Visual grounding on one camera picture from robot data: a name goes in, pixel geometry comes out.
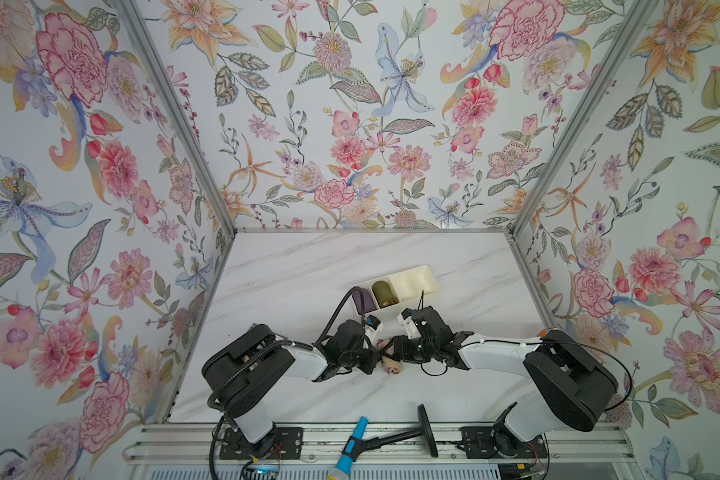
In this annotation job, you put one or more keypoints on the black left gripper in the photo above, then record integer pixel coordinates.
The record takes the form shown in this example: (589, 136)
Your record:
(372, 354)

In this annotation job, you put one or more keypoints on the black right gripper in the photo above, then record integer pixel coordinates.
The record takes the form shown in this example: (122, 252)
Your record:
(400, 349)

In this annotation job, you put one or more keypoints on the beige pink purple striped sock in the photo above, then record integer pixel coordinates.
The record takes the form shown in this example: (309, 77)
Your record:
(388, 363)

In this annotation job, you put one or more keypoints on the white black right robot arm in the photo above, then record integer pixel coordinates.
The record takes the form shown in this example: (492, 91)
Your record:
(571, 387)

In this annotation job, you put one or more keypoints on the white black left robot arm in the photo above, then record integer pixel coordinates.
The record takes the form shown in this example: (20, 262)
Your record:
(243, 373)

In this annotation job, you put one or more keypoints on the rolled purple sock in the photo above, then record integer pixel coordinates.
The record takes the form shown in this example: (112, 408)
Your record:
(364, 301)

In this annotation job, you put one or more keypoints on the cream divided organizer tray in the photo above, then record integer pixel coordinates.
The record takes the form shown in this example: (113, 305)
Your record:
(415, 288)

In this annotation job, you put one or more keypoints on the rolled green sock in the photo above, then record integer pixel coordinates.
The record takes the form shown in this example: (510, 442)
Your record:
(384, 295)

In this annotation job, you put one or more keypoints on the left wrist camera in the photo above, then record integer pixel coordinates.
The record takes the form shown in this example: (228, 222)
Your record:
(372, 326)

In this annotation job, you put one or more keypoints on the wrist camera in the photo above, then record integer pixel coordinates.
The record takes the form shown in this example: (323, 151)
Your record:
(372, 326)
(404, 318)

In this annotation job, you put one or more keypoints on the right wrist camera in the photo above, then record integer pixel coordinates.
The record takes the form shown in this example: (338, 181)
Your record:
(404, 318)

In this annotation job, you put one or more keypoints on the blue handled black tool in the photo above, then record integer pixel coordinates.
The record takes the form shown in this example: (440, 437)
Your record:
(357, 445)

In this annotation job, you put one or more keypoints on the aluminium corner post right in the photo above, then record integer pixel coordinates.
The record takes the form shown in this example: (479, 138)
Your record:
(632, 25)

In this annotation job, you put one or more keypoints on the aluminium corner post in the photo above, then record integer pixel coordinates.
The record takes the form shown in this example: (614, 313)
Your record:
(138, 33)
(632, 25)

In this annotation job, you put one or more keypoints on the aluminium corner post left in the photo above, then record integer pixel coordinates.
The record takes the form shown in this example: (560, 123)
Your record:
(138, 33)

